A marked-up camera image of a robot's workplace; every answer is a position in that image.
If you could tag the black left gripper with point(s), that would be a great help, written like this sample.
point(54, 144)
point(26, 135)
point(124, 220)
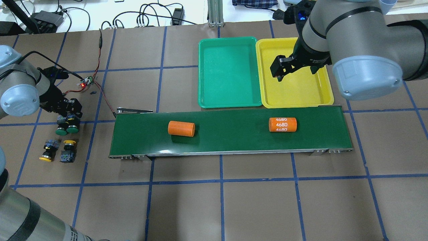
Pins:
point(50, 99)

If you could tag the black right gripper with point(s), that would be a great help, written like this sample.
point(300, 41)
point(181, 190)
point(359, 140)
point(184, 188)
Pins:
point(310, 56)

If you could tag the green push button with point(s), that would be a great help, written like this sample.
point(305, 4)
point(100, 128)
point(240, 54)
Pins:
point(73, 123)
point(62, 123)

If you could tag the yellow mushroom push button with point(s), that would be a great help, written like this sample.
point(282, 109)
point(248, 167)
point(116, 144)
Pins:
point(68, 155)

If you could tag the orange cylinder labelled 4680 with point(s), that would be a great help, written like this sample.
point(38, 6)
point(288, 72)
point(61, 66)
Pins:
point(283, 124)

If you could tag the plain orange cylinder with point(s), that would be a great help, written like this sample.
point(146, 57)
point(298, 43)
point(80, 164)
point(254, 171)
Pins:
point(181, 128)

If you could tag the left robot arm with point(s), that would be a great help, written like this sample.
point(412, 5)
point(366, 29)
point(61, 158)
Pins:
point(30, 102)

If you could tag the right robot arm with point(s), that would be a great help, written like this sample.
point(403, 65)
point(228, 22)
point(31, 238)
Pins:
point(370, 58)

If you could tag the yellow plastic tray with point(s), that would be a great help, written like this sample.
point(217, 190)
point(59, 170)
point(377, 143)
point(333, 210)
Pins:
point(297, 90)

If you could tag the motor controller circuit board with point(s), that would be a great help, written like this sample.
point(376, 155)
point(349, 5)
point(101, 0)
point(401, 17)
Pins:
point(86, 82)

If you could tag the yellow button lying sideways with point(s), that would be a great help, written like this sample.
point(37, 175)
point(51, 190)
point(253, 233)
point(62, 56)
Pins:
point(51, 146)

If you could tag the green conveyor belt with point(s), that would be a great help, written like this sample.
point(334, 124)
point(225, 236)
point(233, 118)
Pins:
point(239, 131)

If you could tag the blue plaid folded umbrella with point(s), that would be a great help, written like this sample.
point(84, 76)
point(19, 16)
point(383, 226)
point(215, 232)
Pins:
point(258, 4)

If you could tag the green plastic tray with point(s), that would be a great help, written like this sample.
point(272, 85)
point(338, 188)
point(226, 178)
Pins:
point(228, 73)

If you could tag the black power adapter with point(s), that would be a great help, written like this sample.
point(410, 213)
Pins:
point(177, 17)

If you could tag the aluminium frame post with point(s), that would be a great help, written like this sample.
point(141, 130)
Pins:
point(215, 13)

